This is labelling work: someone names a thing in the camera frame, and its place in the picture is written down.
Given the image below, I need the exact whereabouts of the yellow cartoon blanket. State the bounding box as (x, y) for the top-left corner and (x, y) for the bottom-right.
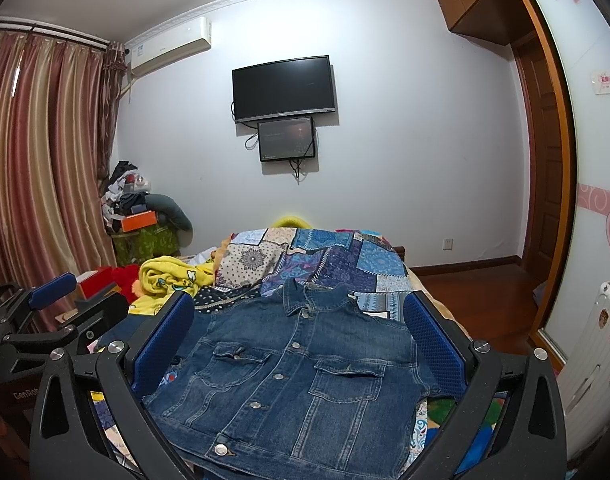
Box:
(128, 256), (215, 316)

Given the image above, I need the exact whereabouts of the white wardrobe sliding door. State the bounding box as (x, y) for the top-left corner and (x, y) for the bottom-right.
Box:
(536, 0), (610, 356)

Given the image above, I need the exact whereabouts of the orange shoe box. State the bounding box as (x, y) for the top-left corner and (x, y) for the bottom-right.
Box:
(121, 211), (156, 233)

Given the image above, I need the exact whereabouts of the blue patchwork bed quilt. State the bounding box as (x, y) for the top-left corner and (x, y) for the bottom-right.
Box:
(89, 226), (507, 480)

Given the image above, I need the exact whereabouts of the small black wall monitor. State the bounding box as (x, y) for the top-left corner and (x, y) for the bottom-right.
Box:
(257, 116), (317, 162)

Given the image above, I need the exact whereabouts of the dark grey neck pillow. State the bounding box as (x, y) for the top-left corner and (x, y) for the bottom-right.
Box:
(145, 193), (193, 232)

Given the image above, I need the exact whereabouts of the black wall television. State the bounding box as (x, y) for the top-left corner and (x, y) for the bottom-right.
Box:
(232, 55), (335, 122)

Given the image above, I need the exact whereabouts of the wooden overhead cabinet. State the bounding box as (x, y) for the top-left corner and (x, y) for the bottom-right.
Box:
(439, 0), (534, 46)

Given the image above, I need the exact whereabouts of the red gold striped curtain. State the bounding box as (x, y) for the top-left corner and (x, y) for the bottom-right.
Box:
(0, 28), (128, 331)

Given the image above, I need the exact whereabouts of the colourful fleece blanket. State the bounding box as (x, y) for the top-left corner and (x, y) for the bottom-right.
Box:
(407, 268), (472, 341)

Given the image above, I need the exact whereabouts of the yellow round object behind bed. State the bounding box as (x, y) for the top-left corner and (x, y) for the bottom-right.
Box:
(271, 216), (311, 229)

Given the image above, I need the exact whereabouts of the blue denim jacket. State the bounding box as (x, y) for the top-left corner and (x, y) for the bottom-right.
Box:
(144, 281), (442, 479)

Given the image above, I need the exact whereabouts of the pile of clothes in corner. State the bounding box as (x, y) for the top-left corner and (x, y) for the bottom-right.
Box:
(101, 160), (151, 223)

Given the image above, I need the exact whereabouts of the brown wooden door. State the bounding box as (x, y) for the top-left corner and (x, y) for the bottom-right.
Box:
(512, 32), (573, 333)

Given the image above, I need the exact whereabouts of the white wall air conditioner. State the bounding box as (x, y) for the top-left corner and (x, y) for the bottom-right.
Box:
(130, 16), (212, 78)

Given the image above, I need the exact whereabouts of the red plush toy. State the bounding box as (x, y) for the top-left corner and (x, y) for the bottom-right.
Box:
(76, 263), (139, 304)

